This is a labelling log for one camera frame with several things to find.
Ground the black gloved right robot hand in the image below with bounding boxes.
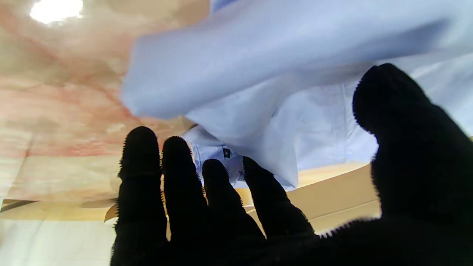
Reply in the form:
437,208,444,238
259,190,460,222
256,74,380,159
110,63,473,266

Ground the light blue button shirt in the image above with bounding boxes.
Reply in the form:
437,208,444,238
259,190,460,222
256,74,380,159
120,0,473,191

